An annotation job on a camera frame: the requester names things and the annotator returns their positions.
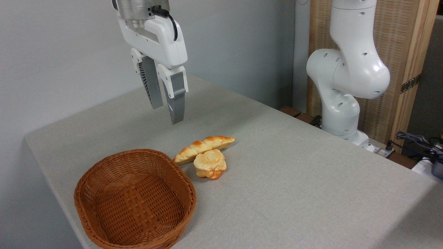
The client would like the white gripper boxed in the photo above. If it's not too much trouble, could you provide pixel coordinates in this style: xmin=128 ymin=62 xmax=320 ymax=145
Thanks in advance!
xmin=117 ymin=13 xmax=189 ymax=125

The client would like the long braided bread loaf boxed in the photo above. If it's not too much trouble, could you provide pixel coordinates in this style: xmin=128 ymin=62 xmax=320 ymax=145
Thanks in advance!
xmin=173 ymin=136 xmax=236 ymax=164

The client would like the round muffin bread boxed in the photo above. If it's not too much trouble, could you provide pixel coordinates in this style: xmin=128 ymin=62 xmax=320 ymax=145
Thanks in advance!
xmin=193 ymin=149 xmax=227 ymax=180

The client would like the brown wicker basket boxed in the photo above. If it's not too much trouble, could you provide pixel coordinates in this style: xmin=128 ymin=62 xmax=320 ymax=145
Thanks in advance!
xmin=74 ymin=149 xmax=197 ymax=249

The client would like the wooden rattan folding screen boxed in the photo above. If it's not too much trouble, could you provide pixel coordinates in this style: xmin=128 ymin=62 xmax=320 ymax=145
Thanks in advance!
xmin=307 ymin=0 xmax=441 ymax=153

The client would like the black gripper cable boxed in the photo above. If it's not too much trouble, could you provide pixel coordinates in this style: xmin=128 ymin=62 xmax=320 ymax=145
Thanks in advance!
xmin=151 ymin=6 xmax=179 ymax=42

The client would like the black cable bundle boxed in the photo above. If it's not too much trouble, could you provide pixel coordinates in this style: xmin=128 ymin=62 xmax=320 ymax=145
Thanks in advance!
xmin=385 ymin=131 xmax=443 ymax=163

